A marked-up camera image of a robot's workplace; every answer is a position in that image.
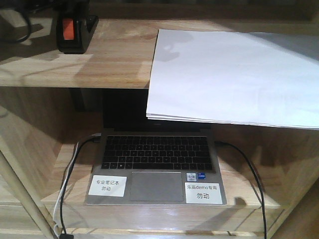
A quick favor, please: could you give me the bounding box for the black cable left of laptop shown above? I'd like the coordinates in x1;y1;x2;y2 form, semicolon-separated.
59;136;101;236

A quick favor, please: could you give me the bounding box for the white paper stack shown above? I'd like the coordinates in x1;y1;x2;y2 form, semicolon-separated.
146;29;319;129

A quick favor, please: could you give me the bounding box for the black cable of laptop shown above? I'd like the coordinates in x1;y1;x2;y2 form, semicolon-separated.
214;140;268;239
59;136;101;236

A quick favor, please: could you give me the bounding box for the white label sticker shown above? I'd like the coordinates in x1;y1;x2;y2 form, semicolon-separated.
185;182;224;205
88;175;127;197

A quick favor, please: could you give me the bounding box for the black stapler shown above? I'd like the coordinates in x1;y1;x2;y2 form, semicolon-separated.
56;13;99;54

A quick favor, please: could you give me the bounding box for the white cable left of laptop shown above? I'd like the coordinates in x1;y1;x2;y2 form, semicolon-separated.
52;142;81;232

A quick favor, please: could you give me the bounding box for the light wooden shelf unit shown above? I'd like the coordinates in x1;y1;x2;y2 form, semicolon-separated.
0;0;319;239

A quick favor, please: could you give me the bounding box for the white label sticker left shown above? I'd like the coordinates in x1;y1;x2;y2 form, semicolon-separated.
88;175;127;197

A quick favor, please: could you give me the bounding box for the black cable right of laptop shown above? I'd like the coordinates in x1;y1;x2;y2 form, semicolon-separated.
214;140;268;239

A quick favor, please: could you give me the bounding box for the silver Huawei laptop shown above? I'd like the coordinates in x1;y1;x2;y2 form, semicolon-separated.
86;89;226;206

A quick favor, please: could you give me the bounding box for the white label sticker right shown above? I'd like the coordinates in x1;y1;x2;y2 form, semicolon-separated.
185;182;224;205

